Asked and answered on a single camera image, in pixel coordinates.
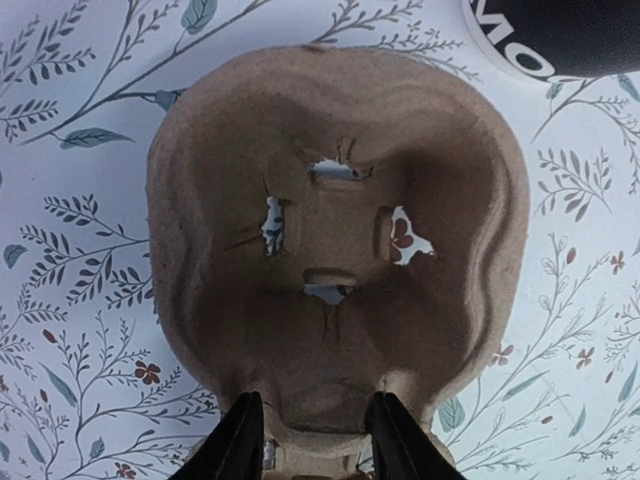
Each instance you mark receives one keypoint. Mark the single black paper cup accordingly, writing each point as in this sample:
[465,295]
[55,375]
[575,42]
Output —
[556,41]

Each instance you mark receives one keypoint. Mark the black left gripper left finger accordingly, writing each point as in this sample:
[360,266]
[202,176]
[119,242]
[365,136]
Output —
[235,449]

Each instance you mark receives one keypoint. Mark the floral tablecloth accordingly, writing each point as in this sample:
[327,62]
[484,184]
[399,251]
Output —
[89,387]

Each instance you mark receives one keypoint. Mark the brown cardboard cup carrier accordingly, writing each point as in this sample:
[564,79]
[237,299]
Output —
[326,224]

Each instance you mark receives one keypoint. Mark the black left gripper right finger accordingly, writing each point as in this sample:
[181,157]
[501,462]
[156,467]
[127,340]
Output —
[401,450]

